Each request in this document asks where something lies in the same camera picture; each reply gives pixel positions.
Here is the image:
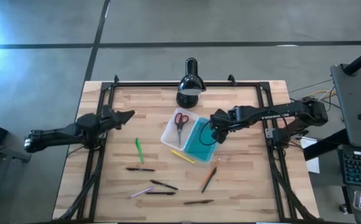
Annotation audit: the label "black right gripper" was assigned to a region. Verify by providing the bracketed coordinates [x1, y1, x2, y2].
[209, 106, 242, 145]

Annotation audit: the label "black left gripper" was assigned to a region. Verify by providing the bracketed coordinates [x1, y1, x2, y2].
[99, 105, 136, 131]

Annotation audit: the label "clear box with blue lid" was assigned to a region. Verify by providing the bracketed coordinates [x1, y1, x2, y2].
[160, 107, 218, 163]

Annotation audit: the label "green pen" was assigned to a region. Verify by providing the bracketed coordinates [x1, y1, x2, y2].
[135, 138, 145, 165]

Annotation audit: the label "yellow pen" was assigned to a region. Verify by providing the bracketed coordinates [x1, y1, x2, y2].
[171, 149, 196, 165]

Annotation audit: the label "black pencil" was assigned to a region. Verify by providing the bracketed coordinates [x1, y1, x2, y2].
[200, 167, 218, 194]

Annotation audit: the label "dark brown pen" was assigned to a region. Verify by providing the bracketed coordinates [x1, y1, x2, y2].
[183, 199, 215, 205]

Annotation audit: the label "purple pen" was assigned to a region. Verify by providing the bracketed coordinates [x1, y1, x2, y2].
[128, 185, 154, 199]

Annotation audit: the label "black desk lamp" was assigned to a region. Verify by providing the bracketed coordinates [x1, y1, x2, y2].
[176, 57, 207, 109]

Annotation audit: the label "white paper sheet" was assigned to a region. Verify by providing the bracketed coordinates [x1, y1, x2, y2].
[299, 136, 321, 175]

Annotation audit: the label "black desk leg bar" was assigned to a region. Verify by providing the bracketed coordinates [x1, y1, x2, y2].
[302, 128, 350, 162]

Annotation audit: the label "grey side desk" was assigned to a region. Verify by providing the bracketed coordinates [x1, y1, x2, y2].
[329, 63, 361, 149]

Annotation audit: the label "black backlit keyboard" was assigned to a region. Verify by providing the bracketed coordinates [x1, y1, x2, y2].
[337, 144, 361, 189]

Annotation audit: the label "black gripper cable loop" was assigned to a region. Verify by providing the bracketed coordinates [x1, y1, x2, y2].
[198, 119, 217, 147]

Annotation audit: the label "red-handled scissors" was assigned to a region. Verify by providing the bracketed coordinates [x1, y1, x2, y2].
[174, 112, 190, 147]

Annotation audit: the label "black aluminium table frame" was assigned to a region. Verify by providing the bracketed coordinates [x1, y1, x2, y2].
[55, 74, 317, 222]

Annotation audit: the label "black cable bundle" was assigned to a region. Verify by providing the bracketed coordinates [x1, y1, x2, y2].
[57, 152, 104, 221]
[270, 149, 312, 221]

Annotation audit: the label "yellow cable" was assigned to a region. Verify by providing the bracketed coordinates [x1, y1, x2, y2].
[307, 88, 337, 98]

